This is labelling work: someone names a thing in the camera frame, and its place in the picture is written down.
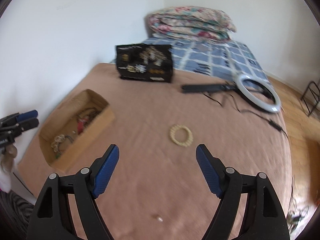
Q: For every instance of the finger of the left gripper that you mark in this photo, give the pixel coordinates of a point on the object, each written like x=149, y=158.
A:
x=19, y=117
x=9, y=134

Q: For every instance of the blue checkered bedsheet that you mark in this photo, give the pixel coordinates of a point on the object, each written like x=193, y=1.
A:
x=224, y=61

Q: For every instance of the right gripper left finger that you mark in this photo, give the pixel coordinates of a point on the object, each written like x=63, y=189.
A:
x=52, y=218

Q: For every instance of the red item in box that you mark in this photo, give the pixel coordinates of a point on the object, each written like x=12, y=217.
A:
x=81, y=125

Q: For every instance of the floral folded quilt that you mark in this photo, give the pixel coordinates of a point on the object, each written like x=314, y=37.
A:
x=192, y=23

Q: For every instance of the black snack bag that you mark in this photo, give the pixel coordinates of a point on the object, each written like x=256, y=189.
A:
x=145, y=62

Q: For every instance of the white ring light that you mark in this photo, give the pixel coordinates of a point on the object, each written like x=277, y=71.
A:
x=258, y=92

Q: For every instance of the cardboard box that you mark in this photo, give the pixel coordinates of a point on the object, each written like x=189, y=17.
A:
x=59, y=141

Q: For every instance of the black metal rack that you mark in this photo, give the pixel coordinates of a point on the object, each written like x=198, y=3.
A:
x=310, y=100

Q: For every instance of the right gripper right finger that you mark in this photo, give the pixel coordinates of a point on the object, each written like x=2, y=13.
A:
x=263, y=216

